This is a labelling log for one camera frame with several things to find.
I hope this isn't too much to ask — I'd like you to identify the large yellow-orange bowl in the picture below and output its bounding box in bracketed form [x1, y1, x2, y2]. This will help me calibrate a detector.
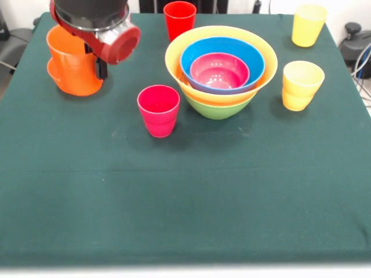
[165, 25, 278, 107]

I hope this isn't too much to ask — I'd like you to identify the pink cup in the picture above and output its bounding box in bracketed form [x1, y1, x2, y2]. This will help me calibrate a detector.
[137, 85, 181, 138]

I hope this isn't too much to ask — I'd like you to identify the pink bowl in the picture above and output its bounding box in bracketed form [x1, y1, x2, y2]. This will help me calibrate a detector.
[190, 52, 251, 89]

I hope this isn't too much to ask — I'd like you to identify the red cup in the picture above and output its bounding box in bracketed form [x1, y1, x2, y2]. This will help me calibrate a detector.
[163, 1, 197, 43]

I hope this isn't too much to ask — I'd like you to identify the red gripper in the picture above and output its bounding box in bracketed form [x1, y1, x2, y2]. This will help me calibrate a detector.
[49, 0, 142, 80]

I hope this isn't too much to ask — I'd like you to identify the amber yellow cup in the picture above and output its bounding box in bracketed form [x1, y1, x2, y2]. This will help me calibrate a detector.
[282, 60, 326, 112]

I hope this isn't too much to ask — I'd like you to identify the dark green table cloth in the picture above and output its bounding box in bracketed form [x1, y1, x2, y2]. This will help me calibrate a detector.
[0, 11, 371, 267]

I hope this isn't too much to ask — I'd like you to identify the blue bowl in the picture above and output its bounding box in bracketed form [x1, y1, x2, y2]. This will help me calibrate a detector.
[180, 36, 266, 95]

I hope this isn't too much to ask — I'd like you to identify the tangle of cables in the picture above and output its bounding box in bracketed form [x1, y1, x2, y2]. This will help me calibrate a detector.
[350, 43, 371, 108]

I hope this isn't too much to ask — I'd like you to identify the small orange bowl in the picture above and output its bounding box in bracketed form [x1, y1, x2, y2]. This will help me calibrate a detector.
[46, 57, 104, 97]

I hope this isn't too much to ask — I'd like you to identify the bright yellow cup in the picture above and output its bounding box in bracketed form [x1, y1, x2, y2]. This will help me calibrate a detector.
[291, 3, 329, 48]

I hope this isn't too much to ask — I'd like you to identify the orange cup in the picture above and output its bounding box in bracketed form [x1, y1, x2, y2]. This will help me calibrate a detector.
[46, 25, 100, 86]

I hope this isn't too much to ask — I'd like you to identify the green bowl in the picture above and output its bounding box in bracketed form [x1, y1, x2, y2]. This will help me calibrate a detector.
[183, 91, 256, 120]

